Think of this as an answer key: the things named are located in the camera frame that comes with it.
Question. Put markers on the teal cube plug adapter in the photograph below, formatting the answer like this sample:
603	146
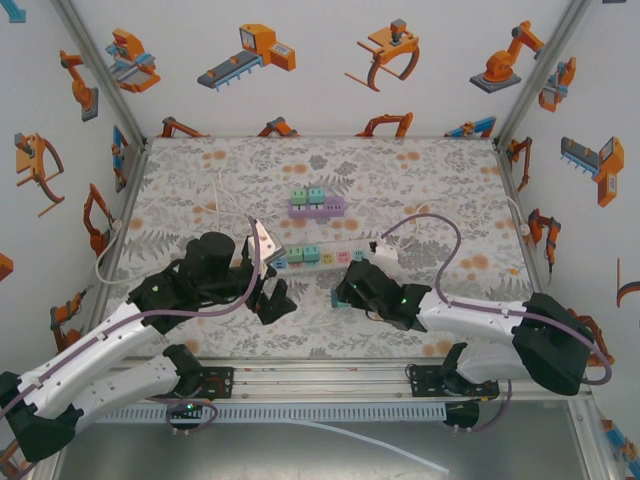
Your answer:
339	301
315	195
311	253

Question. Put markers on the green cube plug adapter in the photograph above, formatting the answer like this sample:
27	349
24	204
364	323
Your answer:
295	254
299	197

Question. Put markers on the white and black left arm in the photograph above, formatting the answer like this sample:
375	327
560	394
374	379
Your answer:
125	385

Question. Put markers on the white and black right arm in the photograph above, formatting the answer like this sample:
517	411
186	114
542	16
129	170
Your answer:
475	315

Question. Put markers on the white multicolour power strip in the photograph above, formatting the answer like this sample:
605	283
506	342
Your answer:
327	259

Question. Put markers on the purple power strip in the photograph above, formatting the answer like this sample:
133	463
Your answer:
330	206

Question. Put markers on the floral patterned table cover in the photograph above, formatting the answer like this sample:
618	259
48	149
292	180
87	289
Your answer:
400	175

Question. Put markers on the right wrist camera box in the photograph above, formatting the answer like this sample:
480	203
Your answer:
387	255

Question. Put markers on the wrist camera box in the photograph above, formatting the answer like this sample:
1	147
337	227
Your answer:
270	245
387	255

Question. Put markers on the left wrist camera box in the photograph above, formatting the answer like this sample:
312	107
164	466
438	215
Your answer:
270	245

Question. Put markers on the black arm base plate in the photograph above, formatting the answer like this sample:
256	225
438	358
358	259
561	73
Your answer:
425	380
220	382

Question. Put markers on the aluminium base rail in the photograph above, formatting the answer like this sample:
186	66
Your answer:
320	385

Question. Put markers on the aluminium frame rail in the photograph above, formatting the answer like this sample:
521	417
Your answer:
127	200
592	440
515	200

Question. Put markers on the aluminium frame post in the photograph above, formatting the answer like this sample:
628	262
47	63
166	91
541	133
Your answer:
102	75
540	75

